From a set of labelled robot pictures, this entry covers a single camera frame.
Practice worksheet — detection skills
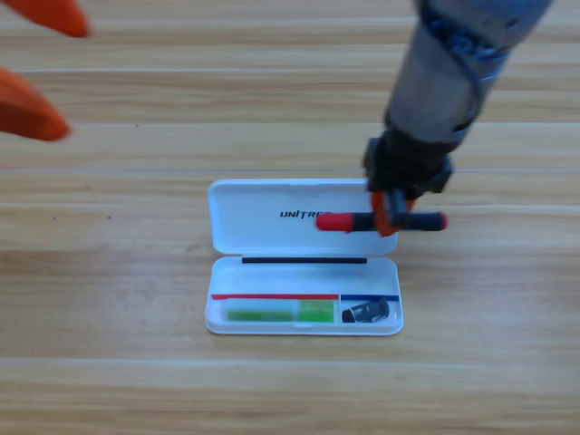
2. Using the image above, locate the green and white pen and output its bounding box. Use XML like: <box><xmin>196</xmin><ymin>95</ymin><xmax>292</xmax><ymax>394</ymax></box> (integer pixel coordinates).
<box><xmin>226</xmin><ymin>299</ymin><xmax>337</xmax><ymax>324</ymax></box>

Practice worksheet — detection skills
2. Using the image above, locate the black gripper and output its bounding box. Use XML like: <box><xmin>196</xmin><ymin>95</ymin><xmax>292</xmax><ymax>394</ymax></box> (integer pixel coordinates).
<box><xmin>361</xmin><ymin>126</ymin><xmax>456</xmax><ymax>238</ymax></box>

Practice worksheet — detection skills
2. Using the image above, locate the black marker with red cap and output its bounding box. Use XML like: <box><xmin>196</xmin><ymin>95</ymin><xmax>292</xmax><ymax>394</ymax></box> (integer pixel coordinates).
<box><xmin>315</xmin><ymin>211</ymin><xmax>450</xmax><ymax>235</ymax></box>

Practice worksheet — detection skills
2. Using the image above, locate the white Unitree pencil case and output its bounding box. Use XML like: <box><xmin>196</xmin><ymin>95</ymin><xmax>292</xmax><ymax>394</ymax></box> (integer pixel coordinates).
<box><xmin>204</xmin><ymin>178</ymin><xmax>405</xmax><ymax>337</ymax></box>

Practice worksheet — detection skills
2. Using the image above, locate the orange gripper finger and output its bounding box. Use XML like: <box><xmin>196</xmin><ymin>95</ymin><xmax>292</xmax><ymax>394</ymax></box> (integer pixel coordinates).
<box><xmin>0</xmin><ymin>65</ymin><xmax>73</xmax><ymax>143</ymax></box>
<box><xmin>2</xmin><ymin>0</ymin><xmax>92</xmax><ymax>39</ymax></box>

